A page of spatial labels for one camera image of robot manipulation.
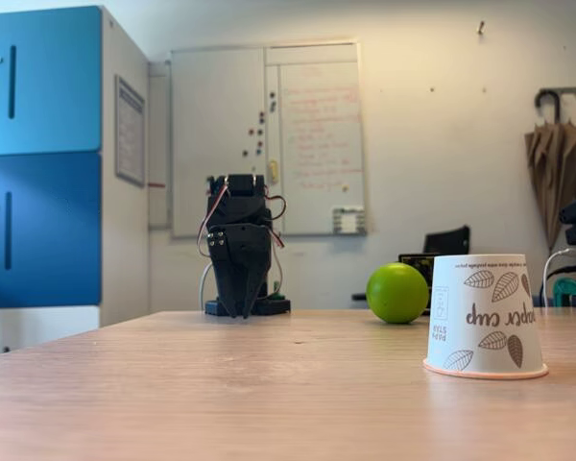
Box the white USB cable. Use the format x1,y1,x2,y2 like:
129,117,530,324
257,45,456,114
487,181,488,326
198,265,213,311
540,247,576,309

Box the green ball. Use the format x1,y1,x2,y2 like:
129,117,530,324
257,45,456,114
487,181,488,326
365,261,431,326

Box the beige folded umbrella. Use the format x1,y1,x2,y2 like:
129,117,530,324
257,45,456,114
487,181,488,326
523,119,576,255

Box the green table clamp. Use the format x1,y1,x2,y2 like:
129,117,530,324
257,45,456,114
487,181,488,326
551,277,576,308

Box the black webcam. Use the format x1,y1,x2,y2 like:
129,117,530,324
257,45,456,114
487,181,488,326
397,253,438,270

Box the red black servo wire bundle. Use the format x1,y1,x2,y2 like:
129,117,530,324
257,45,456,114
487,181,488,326
197,176,230,256

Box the wall whiteboard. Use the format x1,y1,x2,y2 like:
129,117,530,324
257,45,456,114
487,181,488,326
169,42,369,239

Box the white leaf-print paper cup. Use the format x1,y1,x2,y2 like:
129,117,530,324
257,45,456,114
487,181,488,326
422,254,550,381

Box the blue and white locker cabinet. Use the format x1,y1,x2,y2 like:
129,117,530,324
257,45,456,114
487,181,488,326
0,5,151,359

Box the black umbrella handle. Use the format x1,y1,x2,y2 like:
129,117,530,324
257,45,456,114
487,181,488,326
534,90,562,129

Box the thin red servo wire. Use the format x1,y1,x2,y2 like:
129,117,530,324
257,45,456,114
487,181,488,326
262,193,288,250

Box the framed notice sheet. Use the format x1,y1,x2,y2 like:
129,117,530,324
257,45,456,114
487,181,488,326
113,73,148,189

